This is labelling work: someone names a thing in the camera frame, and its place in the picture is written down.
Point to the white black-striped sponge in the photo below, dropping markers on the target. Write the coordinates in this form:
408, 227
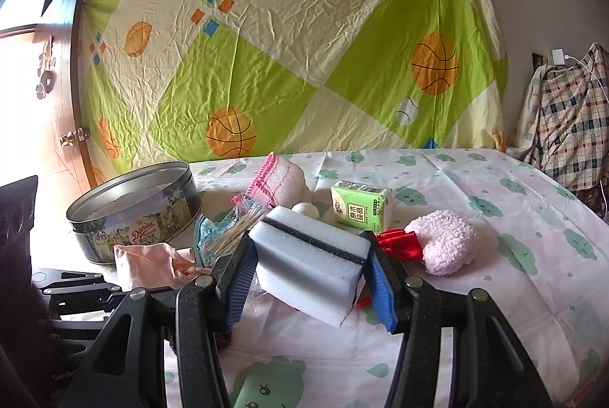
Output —
309, 265

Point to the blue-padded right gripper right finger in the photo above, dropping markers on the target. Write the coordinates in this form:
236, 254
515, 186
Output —
407, 305

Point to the plaid storage bag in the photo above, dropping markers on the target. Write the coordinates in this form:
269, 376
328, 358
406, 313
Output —
562, 129

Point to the cotton swab packet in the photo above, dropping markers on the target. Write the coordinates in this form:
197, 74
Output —
214, 240

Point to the green tissue pack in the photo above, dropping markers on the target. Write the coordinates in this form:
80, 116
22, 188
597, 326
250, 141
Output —
363, 206

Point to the brass door handle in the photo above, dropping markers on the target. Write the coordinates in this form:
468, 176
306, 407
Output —
72, 138

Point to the peach pink fabric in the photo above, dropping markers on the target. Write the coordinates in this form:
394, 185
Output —
155, 265

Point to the round cookie tin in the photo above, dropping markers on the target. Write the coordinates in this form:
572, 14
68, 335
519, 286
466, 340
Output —
146, 206

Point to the brown balcony door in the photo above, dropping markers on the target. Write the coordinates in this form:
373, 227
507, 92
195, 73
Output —
59, 33

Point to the green cream sports bedsheet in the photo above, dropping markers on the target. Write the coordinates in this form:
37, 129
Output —
200, 80

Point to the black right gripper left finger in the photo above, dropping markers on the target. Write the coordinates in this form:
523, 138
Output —
206, 310

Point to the fluffy pink plush pouch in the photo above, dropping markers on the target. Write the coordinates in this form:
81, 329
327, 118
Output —
448, 241

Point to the white rolled cloth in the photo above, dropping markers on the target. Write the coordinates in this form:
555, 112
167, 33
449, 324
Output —
306, 209

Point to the pink crochet-edged cloth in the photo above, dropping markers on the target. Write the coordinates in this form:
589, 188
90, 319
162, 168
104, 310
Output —
279, 182

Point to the white wall charger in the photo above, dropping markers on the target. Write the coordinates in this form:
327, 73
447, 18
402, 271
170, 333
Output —
557, 56

